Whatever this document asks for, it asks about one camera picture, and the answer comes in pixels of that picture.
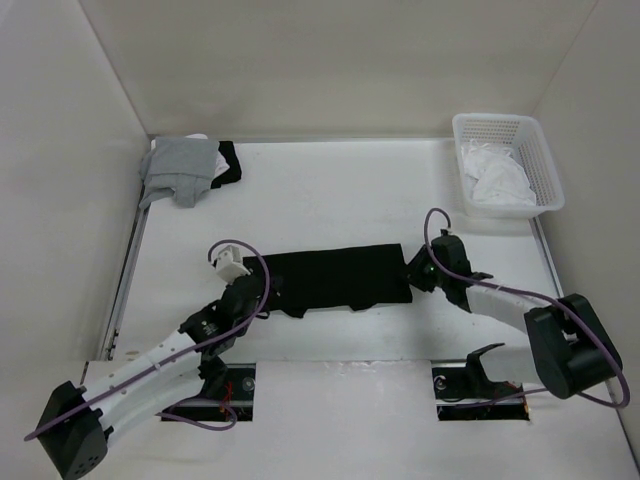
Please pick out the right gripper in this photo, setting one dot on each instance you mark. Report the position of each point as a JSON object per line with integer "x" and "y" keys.
{"x": 414, "y": 269}

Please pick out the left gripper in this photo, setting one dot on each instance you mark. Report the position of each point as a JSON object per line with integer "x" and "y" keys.
{"x": 263, "y": 291}

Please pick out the black tank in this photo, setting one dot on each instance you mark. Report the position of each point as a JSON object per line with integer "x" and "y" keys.
{"x": 234, "y": 174}
{"x": 357, "y": 278}

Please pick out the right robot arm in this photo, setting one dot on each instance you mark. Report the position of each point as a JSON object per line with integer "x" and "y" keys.
{"x": 569, "y": 350}

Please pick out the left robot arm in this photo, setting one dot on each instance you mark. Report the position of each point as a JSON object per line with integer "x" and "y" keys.
{"x": 79, "y": 424}

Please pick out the white tank top in basket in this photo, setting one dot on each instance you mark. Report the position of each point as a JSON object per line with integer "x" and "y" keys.
{"x": 496, "y": 177}

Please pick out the black folded tank top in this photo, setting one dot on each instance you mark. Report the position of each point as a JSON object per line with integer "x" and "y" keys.
{"x": 234, "y": 174}

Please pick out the grey folded tank top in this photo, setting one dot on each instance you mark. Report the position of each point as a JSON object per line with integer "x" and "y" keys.
{"x": 181, "y": 168}

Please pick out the white plastic basket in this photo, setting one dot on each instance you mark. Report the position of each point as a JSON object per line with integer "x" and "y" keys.
{"x": 524, "y": 135}

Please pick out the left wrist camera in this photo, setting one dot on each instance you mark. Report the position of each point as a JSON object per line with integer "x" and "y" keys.
{"x": 228, "y": 263}

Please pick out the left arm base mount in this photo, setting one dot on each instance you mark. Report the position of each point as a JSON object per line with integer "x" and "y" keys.
{"x": 236, "y": 389}

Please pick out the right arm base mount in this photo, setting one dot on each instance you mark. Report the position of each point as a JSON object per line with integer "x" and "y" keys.
{"x": 463, "y": 392}

